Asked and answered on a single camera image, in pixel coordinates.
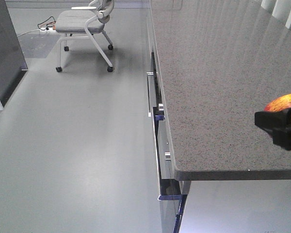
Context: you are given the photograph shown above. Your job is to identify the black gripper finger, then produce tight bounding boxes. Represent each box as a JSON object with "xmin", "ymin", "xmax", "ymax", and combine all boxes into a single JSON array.
[{"xmin": 254, "ymin": 108, "xmax": 291, "ymax": 150}]

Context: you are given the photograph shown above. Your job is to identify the red yellow apple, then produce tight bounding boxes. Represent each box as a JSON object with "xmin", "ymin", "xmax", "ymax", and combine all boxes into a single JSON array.
[{"xmin": 264, "ymin": 94, "xmax": 291, "ymax": 112}]

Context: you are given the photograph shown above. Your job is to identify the white curtain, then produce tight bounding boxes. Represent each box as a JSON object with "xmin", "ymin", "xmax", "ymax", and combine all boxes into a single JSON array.
[{"xmin": 258, "ymin": 0, "xmax": 291, "ymax": 30}]

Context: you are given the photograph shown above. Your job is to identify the grey white office chair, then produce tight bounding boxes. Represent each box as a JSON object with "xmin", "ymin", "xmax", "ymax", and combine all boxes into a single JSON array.
[{"xmin": 55, "ymin": 0, "xmax": 114, "ymax": 72}]

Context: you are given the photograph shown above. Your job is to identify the white power strip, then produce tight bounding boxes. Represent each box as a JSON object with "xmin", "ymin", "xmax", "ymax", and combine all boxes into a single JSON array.
[{"xmin": 39, "ymin": 27, "xmax": 56, "ymax": 33}]

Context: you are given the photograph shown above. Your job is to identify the grey kitchen island cabinet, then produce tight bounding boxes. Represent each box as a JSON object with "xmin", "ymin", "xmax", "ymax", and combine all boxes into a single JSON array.
[{"xmin": 0, "ymin": 0, "xmax": 28, "ymax": 111}]

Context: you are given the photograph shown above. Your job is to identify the red black cables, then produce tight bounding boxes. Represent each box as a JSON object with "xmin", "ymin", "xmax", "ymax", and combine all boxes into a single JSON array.
[{"xmin": 37, "ymin": 16, "xmax": 57, "ymax": 31}]

